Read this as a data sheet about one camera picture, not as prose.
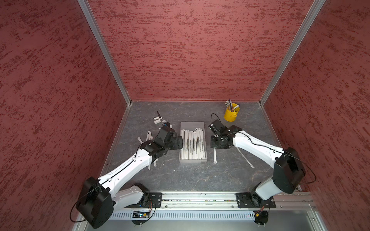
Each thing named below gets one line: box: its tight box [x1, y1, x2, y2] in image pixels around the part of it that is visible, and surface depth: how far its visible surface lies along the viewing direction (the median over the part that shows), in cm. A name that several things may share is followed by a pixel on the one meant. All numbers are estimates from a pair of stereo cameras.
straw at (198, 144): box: [196, 129, 201, 160], surface depth 97 cm
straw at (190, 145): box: [188, 129, 192, 161], surface depth 96 cm
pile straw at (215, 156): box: [213, 148, 218, 165], surface depth 83 cm
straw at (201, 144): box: [198, 128, 204, 160], surface depth 96 cm
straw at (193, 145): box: [191, 130, 196, 160], surface depth 97 cm
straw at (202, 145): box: [200, 128, 206, 160], surface depth 94 cm
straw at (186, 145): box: [184, 129, 189, 160], surface depth 96 cm
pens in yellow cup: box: [224, 99, 241, 113], surface depth 99 cm
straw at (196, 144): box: [194, 128, 199, 160], surface depth 97 cm
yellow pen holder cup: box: [224, 102, 241, 123], surface depth 105 cm
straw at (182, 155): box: [180, 129, 187, 160], surface depth 93 cm
